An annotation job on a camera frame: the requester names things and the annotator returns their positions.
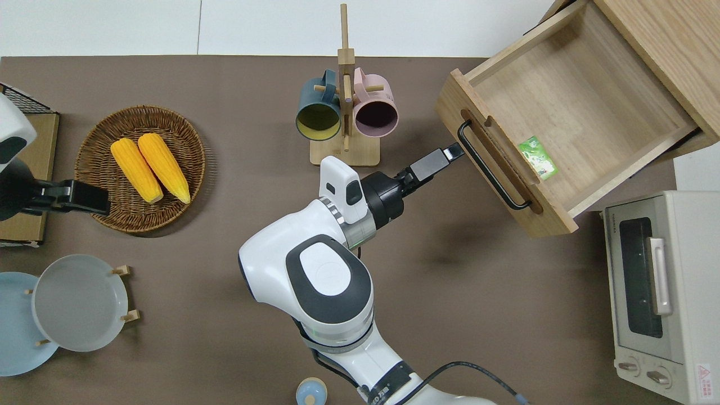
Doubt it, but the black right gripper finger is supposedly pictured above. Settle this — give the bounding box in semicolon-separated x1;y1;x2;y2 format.
409;142;466;182

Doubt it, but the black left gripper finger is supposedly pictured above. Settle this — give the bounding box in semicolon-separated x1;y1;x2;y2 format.
69;180;109;199
70;196;111;218

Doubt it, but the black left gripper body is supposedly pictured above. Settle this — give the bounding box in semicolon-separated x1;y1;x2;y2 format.
0;159;74;221

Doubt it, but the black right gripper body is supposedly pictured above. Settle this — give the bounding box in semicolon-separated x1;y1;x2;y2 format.
360;165;421;232

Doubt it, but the black metal drawer handle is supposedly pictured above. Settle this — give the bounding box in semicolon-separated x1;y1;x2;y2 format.
457;119;533;212

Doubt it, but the light wooden drawer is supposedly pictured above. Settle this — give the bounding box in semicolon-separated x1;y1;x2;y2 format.
436;0;701;238

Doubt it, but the brown wicker basket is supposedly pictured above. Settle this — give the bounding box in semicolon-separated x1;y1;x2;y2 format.
74;105;206;234

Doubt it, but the yellow corn cob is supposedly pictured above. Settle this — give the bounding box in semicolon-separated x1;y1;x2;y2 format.
110;138;164;204
137;132;192;205

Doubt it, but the wooden mug tree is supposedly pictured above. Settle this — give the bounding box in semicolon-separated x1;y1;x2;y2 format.
308;3;386;168

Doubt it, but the pink mug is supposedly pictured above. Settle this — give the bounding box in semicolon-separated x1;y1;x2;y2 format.
352;67;399;138

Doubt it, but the grey plate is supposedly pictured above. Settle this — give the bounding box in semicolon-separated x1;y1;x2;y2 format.
31;254;129;353

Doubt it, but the green snack packet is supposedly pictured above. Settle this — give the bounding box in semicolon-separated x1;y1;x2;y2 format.
517;135;559;182

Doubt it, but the wooden plate rack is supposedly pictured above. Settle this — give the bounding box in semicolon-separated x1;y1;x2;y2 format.
22;264;141;347

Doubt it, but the dark blue mug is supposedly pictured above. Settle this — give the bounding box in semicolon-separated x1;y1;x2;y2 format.
295;69;344;141

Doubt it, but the brown table mat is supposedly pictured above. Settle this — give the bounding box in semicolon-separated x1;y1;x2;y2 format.
0;55;678;405

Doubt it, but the light blue plate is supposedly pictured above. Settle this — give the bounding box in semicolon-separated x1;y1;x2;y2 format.
0;272;60;377

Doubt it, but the blue service bell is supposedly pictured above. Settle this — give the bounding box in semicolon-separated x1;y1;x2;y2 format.
296;377;330;405

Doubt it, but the light wooden cabinet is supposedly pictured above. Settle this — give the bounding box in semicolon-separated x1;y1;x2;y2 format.
523;0;720;161

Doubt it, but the white toaster oven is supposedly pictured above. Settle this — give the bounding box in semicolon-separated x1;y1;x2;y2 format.
602;190;720;405

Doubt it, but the wooden box with wire basket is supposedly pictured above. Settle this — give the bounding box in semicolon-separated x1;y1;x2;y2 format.
0;82;60;248

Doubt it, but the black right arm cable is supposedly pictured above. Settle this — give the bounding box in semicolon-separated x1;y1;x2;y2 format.
394;360;529;405

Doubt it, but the white oven door handle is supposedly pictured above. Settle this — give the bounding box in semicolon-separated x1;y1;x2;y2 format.
646;236;674;317

